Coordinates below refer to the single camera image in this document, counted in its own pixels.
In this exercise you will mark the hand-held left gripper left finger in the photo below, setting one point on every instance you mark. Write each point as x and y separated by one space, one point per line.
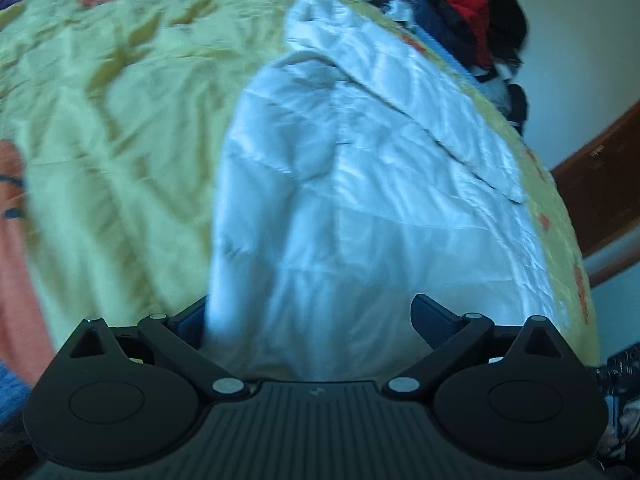
190 327

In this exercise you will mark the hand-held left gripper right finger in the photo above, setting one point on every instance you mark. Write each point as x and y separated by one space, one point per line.
430 319

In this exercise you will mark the white puffer jacket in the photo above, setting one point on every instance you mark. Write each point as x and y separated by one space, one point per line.
360 200

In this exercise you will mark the blue patterned sheet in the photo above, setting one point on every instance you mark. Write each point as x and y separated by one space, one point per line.
12 385

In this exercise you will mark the yellow printed blanket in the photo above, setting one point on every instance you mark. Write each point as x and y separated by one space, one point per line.
125 135

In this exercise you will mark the brown wooden door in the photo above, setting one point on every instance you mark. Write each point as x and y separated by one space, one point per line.
600 180

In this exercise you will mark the black backpack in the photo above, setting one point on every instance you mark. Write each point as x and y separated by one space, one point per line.
517 107

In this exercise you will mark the grey bag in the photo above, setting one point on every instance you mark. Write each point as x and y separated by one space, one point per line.
495 92

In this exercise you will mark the navy jacket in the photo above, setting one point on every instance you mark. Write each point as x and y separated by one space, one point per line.
442 27

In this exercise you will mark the white plastic bag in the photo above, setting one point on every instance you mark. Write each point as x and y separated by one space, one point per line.
395 7

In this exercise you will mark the red jacket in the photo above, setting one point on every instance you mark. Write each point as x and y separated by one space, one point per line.
462 2

